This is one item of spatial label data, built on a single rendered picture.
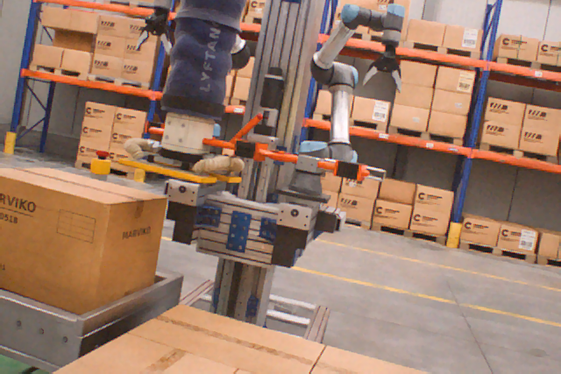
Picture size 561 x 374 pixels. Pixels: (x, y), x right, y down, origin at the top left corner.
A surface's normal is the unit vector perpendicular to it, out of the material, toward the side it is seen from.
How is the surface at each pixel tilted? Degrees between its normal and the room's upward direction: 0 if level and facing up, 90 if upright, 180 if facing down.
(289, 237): 90
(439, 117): 88
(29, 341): 90
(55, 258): 90
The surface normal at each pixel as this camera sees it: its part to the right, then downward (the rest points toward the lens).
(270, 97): -0.18, 0.02
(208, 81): 0.61, -0.13
